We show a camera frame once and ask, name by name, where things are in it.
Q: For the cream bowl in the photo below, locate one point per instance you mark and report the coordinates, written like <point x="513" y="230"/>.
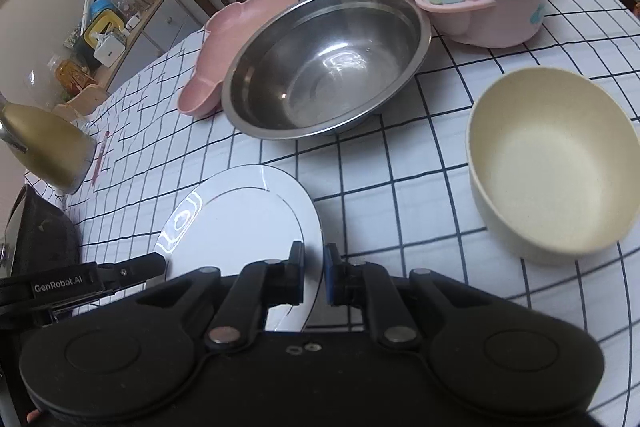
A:
<point x="553" y="165"/>

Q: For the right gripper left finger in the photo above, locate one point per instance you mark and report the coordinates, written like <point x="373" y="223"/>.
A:
<point x="243" y="301"/>

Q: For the pink mouse-shaped plate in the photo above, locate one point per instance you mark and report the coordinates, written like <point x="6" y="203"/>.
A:
<point x="226" y="32"/>

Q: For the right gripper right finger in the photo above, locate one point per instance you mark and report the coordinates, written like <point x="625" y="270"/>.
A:
<point x="369" y="288"/>

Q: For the white tissue box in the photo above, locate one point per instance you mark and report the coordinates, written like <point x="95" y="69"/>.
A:
<point x="109" y="47"/>

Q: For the red pen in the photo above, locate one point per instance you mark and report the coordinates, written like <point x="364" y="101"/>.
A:
<point x="99" y="158"/>

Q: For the white ceramic plate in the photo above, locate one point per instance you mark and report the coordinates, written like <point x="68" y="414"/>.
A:
<point x="241" y="215"/>

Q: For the checked white tablecloth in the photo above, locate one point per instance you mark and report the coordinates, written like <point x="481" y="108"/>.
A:
<point x="395" y="189"/>

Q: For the black cooking pot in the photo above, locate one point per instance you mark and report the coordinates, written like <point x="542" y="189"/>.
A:
<point x="38" y="237"/>

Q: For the large steel bowl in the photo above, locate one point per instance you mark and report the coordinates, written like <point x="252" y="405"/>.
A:
<point x="322" y="66"/>

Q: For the gold kettle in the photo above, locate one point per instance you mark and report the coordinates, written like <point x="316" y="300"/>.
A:
<point x="47" y="145"/>

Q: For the wooden sideboard cabinet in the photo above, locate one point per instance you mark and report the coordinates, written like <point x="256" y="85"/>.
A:
<point x="150" y="27"/>

